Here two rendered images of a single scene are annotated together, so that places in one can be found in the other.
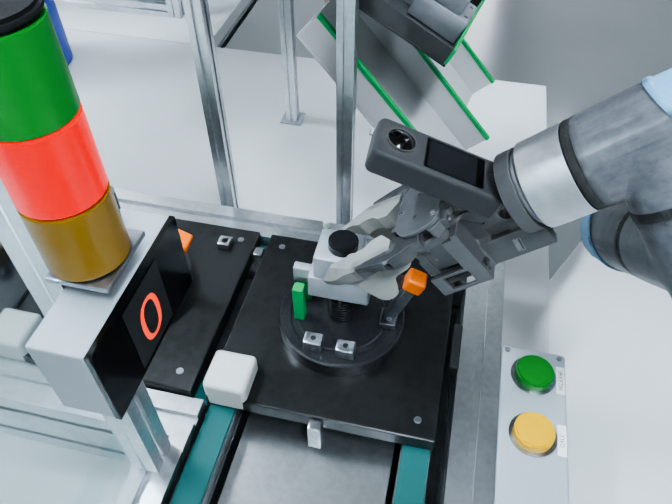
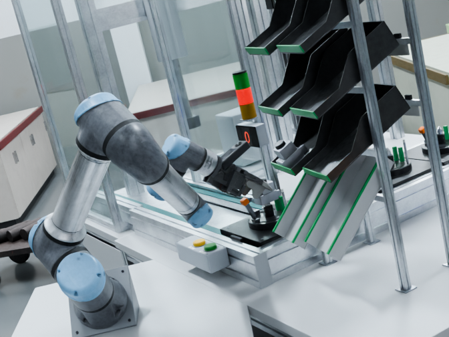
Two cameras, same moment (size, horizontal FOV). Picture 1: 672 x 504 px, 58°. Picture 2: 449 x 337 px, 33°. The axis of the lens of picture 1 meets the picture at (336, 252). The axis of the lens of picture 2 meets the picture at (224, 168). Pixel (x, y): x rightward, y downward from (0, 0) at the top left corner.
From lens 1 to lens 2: 258 cm
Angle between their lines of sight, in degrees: 109
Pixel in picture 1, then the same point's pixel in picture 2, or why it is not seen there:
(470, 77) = (339, 248)
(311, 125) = (438, 269)
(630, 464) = (176, 294)
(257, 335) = not seen: hidden behind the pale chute
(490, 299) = (241, 249)
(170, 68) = not seen: outside the picture
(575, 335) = (220, 301)
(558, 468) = (188, 245)
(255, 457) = not seen: hidden behind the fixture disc
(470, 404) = (220, 238)
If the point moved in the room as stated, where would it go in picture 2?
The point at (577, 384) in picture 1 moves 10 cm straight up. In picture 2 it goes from (207, 295) to (199, 263)
